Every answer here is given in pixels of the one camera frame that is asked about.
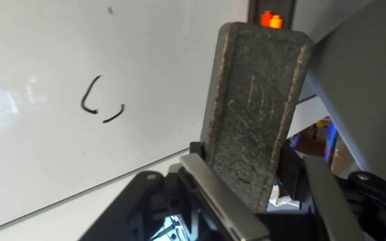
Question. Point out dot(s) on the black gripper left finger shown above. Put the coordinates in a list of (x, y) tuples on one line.
[(234, 216)]

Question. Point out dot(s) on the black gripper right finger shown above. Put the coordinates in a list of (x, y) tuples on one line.
[(336, 215)]

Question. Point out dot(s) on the dark felt eraser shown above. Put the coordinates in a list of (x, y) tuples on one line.
[(256, 80)]

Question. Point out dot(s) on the white glass whiteboard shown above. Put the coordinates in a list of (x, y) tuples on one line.
[(91, 89)]

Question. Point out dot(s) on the orange toy brick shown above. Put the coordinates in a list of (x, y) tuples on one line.
[(270, 20)]

